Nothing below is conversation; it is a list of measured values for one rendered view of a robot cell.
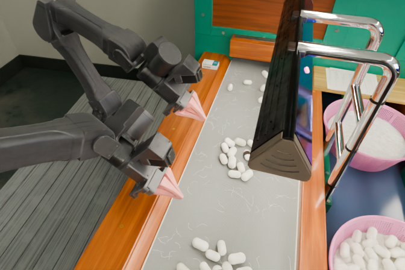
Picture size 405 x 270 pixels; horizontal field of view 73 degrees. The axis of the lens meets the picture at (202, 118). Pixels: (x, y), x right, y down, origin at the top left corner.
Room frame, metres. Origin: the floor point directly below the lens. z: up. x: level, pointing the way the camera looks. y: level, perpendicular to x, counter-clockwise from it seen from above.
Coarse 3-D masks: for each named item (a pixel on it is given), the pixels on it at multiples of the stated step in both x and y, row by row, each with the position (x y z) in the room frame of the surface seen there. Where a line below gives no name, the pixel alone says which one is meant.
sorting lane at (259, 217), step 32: (256, 64) 0.99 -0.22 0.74; (224, 96) 0.77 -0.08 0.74; (256, 96) 0.77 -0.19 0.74; (224, 128) 0.61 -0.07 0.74; (192, 160) 0.49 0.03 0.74; (192, 192) 0.38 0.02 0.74; (224, 192) 0.38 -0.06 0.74; (256, 192) 0.38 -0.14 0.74; (288, 192) 0.38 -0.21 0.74; (160, 224) 0.30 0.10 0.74; (192, 224) 0.30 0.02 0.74; (224, 224) 0.30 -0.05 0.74; (256, 224) 0.30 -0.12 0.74; (288, 224) 0.30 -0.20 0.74; (160, 256) 0.23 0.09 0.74; (192, 256) 0.23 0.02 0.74; (224, 256) 0.23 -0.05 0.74; (256, 256) 0.23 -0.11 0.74; (288, 256) 0.23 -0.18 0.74
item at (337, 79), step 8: (328, 72) 0.87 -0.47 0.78; (336, 72) 0.87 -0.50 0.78; (344, 72) 0.87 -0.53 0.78; (352, 72) 0.87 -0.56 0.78; (328, 80) 0.82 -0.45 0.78; (336, 80) 0.82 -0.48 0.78; (344, 80) 0.82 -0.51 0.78; (368, 80) 0.82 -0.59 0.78; (376, 80) 0.82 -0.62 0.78; (328, 88) 0.77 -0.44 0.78; (336, 88) 0.77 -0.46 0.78; (344, 88) 0.77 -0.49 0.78; (360, 88) 0.77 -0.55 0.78; (368, 88) 0.77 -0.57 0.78
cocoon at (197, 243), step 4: (192, 240) 0.26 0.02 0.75; (196, 240) 0.26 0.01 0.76; (200, 240) 0.26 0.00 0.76; (192, 244) 0.25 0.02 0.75; (196, 244) 0.25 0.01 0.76; (200, 244) 0.25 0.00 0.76; (204, 244) 0.25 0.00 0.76; (208, 244) 0.25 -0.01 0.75; (200, 248) 0.24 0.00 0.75; (204, 248) 0.24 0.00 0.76
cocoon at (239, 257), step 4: (228, 256) 0.23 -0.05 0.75; (232, 256) 0.22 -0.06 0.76; (236, 256) 0.22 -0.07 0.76; (240, 256) 0.22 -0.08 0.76; (244, 256) 0.22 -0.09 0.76; (228, 260) 0.22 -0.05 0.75; (232, 260) 0.22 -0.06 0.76; (236, 260) 0.22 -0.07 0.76; (240, 260) 0.22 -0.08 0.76; (244, 260) 0.22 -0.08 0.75; (232, 264) 0.21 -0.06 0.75
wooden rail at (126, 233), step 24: (216, 72) 0.89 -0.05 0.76; (168, 120) 0.62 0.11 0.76; (192, 120) 0.62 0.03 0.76; (192, 144) 0.54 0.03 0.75; (120, 192) 0.37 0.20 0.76; (120, 216) 0.31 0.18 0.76; (144, 216) 0.31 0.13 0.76; (96, 240) 0.25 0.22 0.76; (120, 240) 0.25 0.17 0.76; (144, 240) 0.26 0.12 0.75; (96, 264) 0.21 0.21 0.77; (120, 264) 0.21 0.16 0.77
